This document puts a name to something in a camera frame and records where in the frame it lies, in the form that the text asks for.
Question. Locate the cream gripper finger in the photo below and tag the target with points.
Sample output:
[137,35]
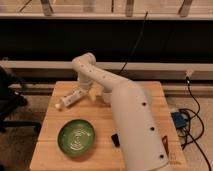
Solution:
[96,97]

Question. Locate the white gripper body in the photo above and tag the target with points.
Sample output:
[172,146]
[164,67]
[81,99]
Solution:
[88,89]

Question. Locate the white plastic bottle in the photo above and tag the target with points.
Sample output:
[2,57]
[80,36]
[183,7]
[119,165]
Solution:
[70,98]

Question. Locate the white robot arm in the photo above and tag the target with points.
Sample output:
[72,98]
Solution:
[140,142]

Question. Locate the green ceramic bowl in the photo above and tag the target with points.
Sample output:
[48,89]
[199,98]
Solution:
[76,138]

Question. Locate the translucent plastic cup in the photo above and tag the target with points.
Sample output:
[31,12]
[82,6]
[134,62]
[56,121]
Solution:
[106,96]

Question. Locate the wooden table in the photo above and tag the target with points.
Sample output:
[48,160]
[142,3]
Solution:
[103,156]

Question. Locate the black smartphone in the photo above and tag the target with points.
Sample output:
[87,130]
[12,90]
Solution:
[115,140]

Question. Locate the black office chair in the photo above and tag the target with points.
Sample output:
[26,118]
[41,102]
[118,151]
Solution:
[9,101]

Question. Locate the red pocket knife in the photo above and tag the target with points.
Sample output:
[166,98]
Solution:
[165,143]

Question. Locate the blue device on floor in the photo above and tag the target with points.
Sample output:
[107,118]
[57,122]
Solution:
[178,120]

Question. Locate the white wall plug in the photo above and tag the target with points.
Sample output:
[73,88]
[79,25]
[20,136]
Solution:
[189,73]

